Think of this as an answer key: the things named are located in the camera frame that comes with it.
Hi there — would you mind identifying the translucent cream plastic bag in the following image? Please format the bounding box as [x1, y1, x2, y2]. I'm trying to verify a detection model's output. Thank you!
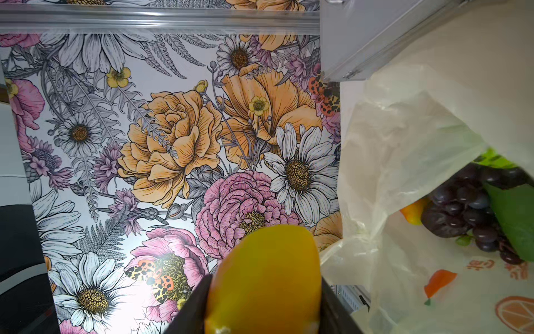
[321, 1, 533, 333]

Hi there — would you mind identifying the silver metal case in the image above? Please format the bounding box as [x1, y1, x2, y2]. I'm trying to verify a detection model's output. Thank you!
[320, 0, 464, 82]

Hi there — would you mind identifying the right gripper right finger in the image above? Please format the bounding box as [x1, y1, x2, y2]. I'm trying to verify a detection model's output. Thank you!
[318, 278, 363, 334]

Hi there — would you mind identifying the yellow orange mango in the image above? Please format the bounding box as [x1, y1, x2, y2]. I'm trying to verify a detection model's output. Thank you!
[204, 225, 322, 333]

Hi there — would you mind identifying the green bumpy fruit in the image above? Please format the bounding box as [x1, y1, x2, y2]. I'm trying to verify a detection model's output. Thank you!
[473, 148, 517, 169]

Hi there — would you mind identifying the purple grape bunch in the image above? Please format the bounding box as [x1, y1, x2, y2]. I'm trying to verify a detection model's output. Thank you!
[421, 163, 533, 264]

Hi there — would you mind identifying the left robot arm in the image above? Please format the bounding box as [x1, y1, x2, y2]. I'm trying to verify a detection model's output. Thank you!
[1, 205, 60, 333]

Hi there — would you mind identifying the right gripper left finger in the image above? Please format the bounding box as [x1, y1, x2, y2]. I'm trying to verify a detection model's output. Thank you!
[164, 274, 213, 334]

